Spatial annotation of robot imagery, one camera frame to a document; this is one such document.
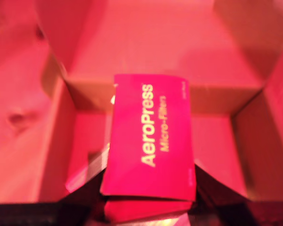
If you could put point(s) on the red coffee filter carton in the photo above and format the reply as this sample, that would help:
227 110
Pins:
146 131

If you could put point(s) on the open cardboard box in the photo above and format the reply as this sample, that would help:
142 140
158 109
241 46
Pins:
155 47

